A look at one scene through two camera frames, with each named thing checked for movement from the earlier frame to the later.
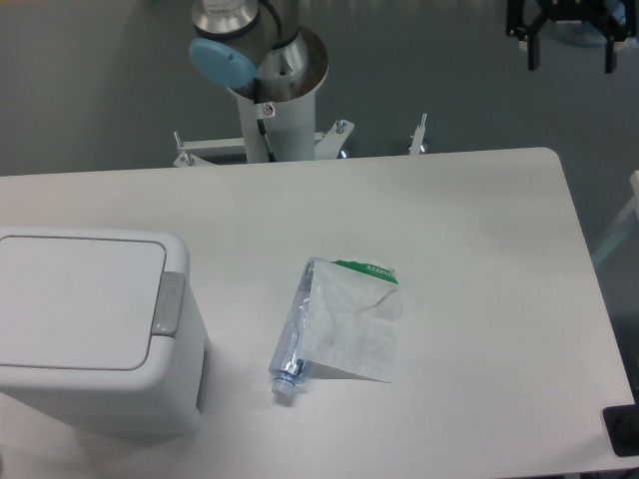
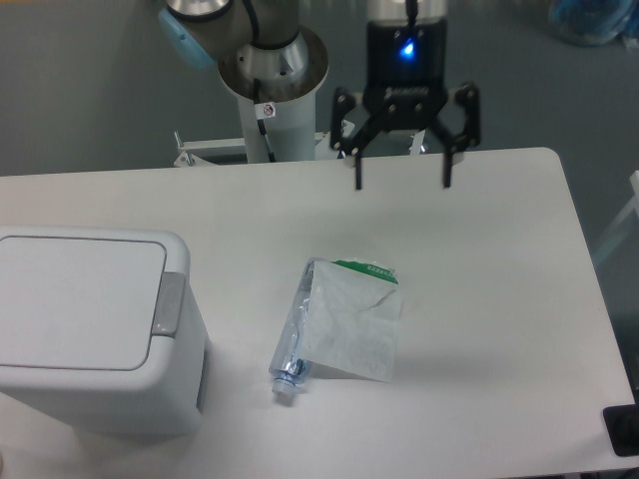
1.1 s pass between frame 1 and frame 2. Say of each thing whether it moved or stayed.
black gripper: moved
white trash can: stayed
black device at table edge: stayed
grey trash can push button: stayed
